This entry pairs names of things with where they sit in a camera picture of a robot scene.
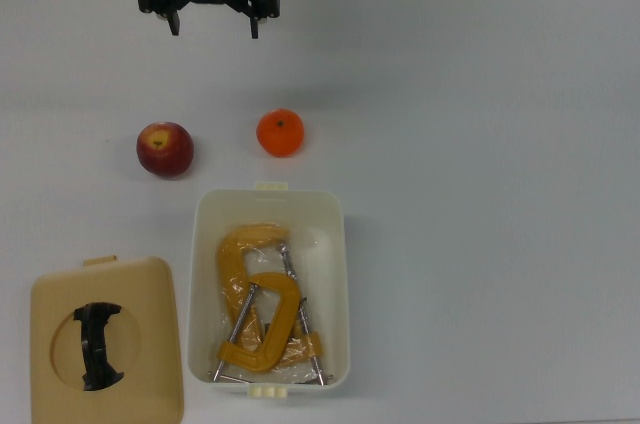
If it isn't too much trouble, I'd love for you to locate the orange toy fruit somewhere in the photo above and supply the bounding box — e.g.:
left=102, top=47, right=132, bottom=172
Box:
left=255, top=108, right=306, bottom=159

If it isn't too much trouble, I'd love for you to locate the red toy apple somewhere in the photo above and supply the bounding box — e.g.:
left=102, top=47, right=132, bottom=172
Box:
left=136, top=121, right=195, bottom=179

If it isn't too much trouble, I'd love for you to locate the tan container lid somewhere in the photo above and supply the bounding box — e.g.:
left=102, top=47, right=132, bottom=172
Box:
left=29, top=254, right=185, bottom=424

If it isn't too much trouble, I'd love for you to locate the white plastic container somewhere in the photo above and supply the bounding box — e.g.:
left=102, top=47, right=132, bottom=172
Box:
left=186, top=181, right=354, bottom=399

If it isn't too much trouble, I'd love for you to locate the yellow C-clamp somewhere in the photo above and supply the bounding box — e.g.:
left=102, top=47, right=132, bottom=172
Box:
left=215, top=222, right=335, bottom=386
left=208, top=272, right=302, bottom=383

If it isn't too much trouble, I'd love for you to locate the black lid handle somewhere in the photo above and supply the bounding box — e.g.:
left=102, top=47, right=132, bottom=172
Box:
left=73, top=301, right=125, bottom=392

